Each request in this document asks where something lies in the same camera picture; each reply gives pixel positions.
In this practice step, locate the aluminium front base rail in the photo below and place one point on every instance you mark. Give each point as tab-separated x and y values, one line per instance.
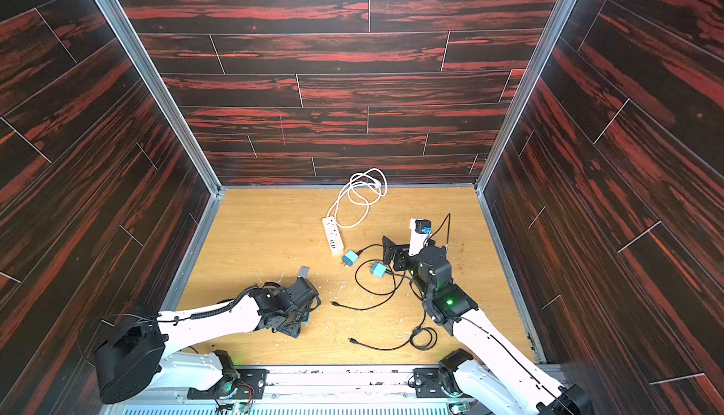
328	389

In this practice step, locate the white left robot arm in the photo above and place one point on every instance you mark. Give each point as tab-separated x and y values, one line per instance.
147	349

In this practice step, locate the aluminium left floor rail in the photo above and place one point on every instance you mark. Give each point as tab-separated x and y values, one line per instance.
184	271

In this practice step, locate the aluminium right corner post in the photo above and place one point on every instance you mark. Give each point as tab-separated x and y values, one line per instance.
560	15

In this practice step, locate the aluminium floor rail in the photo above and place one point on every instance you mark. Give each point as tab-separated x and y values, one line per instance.
184	271
512	279

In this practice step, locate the aluminium left corner post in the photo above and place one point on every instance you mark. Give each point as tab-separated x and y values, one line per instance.
127	36

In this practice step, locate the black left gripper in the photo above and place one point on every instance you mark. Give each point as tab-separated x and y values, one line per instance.
294	329

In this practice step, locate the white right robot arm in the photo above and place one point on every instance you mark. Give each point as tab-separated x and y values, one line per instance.
488	368

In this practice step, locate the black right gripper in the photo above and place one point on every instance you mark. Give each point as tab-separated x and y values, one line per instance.
393	251

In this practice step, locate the white power strip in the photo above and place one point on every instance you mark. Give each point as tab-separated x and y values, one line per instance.
334	240

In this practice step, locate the aluminium corner post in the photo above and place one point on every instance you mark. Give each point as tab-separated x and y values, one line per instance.
127	36
560	15

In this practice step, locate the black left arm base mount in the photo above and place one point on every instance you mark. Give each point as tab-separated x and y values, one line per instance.
246	384

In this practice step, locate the aluminium right floor rail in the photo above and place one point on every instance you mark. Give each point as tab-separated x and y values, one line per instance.
512	279

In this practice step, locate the teal charger with cable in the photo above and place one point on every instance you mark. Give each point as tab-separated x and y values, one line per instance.
379	270

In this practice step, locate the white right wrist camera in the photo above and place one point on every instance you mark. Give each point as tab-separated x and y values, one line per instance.
421	231

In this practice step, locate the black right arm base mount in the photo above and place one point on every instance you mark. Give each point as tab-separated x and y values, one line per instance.
439	381

